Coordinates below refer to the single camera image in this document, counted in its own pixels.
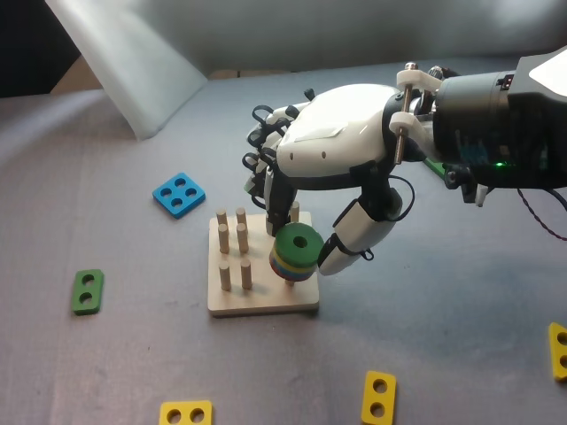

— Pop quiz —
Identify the red black twisted cable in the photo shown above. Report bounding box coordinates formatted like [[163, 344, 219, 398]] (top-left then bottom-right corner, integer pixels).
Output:
[[515, 188, 567, 243]]

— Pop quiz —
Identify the green two-hole rectangle block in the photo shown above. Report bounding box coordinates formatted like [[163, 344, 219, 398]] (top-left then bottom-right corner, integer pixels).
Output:
[[72, 268, 105, 316]]

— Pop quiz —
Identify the yellow four-hole square block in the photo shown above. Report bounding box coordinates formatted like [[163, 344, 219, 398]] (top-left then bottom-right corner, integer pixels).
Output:
[[158, 400, 214, 425]]

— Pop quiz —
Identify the stack of coloured rings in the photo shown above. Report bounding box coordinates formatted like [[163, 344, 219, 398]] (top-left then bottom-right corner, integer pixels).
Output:
[[268, 223, 325, 283]]

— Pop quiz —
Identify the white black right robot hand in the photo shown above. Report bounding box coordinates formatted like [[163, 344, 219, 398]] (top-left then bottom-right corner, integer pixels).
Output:
[[242, 83, 404, 278]]

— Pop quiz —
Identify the grey table cloth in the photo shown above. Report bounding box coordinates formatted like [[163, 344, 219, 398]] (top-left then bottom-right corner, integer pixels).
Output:
[[0, 59, 567, 425]]

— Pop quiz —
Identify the yellow three-hole triangle block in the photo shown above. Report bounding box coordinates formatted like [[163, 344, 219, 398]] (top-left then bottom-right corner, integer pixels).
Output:
[[548, 321, 567, 383]]

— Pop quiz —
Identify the blue four-hole square block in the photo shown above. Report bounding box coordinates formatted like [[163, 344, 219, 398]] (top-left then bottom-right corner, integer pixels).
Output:
[[151, 172, 208, 220]]

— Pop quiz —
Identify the white foam sheet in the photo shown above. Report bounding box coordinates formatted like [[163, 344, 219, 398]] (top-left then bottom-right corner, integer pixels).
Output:
[[43, 0, 209, 142]]

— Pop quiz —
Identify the green four-hole square block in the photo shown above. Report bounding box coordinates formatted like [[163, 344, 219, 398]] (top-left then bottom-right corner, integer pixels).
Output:
[[422, 155, 449, 179]]

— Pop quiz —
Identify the wooden peg board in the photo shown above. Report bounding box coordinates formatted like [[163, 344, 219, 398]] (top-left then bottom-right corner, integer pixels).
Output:
[[206, 200, 321, 318]]

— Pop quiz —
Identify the yellow two-hole rectangle block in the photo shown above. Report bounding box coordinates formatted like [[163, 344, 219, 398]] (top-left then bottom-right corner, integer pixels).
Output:
[[361, 370, 397, 425]]

